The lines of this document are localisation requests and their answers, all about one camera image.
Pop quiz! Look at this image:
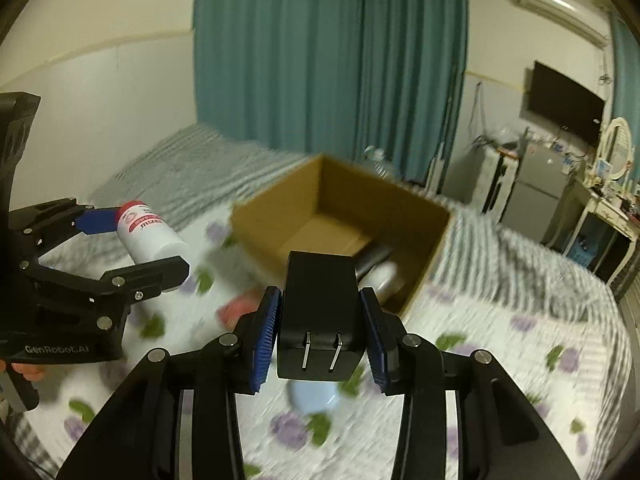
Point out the white vanity table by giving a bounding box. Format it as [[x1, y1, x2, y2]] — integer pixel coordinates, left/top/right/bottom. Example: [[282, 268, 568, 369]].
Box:
[[560, 175, 640, 291]]

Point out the black power adapter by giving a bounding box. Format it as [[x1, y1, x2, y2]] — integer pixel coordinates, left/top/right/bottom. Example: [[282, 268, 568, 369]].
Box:
[[276, 251, 365, 381]]

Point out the clear plastic water bottle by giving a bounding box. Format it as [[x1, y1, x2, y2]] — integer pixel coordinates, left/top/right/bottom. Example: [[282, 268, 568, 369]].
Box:
[[364, 145, 401, 179]]

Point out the light blue round object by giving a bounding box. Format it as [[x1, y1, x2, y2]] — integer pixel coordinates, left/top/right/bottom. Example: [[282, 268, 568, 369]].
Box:
[[289, 380, 341, 415]]

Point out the white air conditioner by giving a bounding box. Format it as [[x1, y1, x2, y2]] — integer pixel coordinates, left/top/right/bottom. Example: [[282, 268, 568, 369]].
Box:
[[515, 0, 611, 50]]

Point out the person's left hand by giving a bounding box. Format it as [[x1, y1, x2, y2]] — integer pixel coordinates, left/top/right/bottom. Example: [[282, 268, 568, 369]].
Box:
[[11, 362, 47, 384]]

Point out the brown cardboard box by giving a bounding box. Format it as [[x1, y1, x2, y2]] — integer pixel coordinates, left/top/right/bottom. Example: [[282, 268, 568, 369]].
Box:
[[229, 153, 454, 317]]

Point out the grey refrigerator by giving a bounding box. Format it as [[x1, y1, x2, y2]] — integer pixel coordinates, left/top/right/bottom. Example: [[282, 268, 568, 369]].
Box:
[[500, 137, 581, 246]]

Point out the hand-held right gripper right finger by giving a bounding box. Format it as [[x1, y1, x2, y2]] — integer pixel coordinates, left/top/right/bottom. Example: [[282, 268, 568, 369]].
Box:
[[358, 287, 582, 480]]

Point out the pink object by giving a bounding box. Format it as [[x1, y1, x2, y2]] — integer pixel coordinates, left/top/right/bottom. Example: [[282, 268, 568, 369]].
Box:
[[216, 293, 261, 331]]

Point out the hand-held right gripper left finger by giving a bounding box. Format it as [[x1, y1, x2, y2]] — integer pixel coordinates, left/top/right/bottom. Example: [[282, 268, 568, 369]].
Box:
[[57, 286, 281, 480]]

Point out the grey striped bedding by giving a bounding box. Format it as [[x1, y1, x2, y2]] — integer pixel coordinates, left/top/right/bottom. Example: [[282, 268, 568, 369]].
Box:
[[85, 122, 621, 323]]

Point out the white cabinet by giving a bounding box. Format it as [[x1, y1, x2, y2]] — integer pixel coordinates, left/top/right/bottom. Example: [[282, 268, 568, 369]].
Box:
[[442, 137, 521, 221]]

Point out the white bottle with red cap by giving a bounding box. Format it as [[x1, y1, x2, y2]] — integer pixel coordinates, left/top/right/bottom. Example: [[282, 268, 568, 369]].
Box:
[[115, 200, 189, 267]]

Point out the black wall television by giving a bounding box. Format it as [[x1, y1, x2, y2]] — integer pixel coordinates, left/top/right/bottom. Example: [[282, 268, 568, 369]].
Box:
[[527, 60, 607, 147]]

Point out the teal curtain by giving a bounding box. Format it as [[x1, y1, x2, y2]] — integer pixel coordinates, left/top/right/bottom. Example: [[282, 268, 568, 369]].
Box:
[[192, 0, 471, 183], [607, 10, 640, 181]]

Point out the white floral blanket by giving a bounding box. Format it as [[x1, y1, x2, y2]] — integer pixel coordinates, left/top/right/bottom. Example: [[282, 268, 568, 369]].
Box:
[[5, 207, 633, 480]]

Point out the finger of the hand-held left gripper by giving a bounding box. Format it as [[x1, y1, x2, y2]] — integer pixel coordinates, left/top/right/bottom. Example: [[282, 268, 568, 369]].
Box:
[[29, 255, 192, 307], [9, 198, 121, 262]]

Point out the white oval vanity mirror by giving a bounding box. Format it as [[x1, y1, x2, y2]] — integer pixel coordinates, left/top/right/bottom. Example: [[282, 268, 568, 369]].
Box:
[[595, 117, 635, 181]]

